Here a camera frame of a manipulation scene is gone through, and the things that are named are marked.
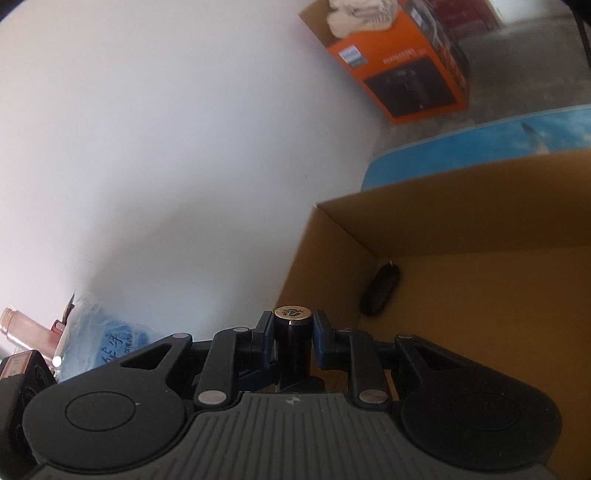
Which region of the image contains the brown cardboard box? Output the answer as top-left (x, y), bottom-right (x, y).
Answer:
top-left (276, 148), bottom-right (591, 480)

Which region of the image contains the beige cloth hat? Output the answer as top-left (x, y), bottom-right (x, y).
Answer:
top-left (323, 0), bottom-right (395, 38)

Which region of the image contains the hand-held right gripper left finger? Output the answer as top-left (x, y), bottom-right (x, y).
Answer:
top-left (117, 311), bottom-right (278, 411)

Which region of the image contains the black key fob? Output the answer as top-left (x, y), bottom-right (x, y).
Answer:
top-left (360, 259), bottom-right (402, 318)

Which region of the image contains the blue plastic bag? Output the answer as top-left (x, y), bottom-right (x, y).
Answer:
top-left (58, 290), bottom-right (160, 383)

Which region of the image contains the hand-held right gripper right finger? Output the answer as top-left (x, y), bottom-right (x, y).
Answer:
top-left (311, 310), bottom-right (467, 409)

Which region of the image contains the orange appliance box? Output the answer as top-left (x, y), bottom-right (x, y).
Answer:
top-left (298, 0), bottom-right (472, 124)

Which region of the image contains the dark red wooden door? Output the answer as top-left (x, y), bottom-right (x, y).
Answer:
top-left (427, 0), bottom-right (504, 31)

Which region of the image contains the pink translucent bottle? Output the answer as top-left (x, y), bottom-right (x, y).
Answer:
top-left (0, 308), bottom-right (63, 365)

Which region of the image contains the black tube with gold cap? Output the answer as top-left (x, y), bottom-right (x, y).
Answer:
top-left (273, 305), bottom-right (315, 385)

